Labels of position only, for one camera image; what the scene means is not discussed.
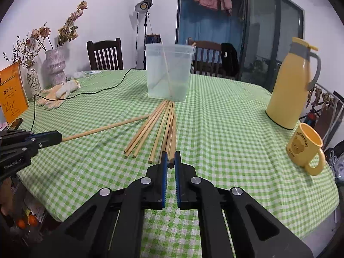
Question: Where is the yellow thermos jug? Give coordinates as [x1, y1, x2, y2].
[266, 37, 321, 130]

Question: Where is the black charging cable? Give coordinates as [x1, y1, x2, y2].
[30, 68, 135, 132]

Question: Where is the blue curtain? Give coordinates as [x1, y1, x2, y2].
[176, 0, 246, 51]

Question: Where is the pink hanging garment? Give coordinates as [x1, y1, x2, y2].
[220, 0, 232, 15]

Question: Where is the studio lamp on stand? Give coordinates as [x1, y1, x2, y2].
[134, 0, 153, 67]

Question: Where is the dried rose bouquet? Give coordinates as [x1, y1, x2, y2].
[27, 1, 88, 51]

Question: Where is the dark wooden chair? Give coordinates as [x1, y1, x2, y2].
[188, 37, 226, 78]
[86, 38, 124, 71]

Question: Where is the clear plastic container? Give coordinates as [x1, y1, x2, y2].
[144, 42, 197, 103]

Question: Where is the black smartphone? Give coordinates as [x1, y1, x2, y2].
[7, 118, 23, 131]

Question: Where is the dried twig bouquet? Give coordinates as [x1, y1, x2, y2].
[3, 35, 41, 69]

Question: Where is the pink textured vase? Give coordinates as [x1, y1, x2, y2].
[46, 47, 66, 86]

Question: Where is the dark sliding glass door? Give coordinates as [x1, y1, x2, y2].
[175, 0, 306, 92]

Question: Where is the dark wooden chair far side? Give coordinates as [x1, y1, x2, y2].
[188, 37, 226, 78]

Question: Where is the beige knit glove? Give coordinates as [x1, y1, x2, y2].
[36, 84, 67, 110]

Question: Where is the black garment on chair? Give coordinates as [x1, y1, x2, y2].
[221, 43, 240, 79]

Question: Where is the white tissue packet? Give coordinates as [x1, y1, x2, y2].
[82, 70, 102, 76]

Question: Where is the folding drying rack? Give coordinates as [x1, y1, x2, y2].
[298, 83, 343, 151]

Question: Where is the floral slim vase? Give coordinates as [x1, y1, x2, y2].
[27, 66, 41, 97]

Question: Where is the white knit glove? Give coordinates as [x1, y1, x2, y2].
[55, 79, 80, 100]

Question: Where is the green checkered tablecloth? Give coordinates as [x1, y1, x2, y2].
[16, 69, 340, 258]

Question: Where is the yellow bear mug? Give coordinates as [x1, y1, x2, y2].
[286, 122, 325, 176]

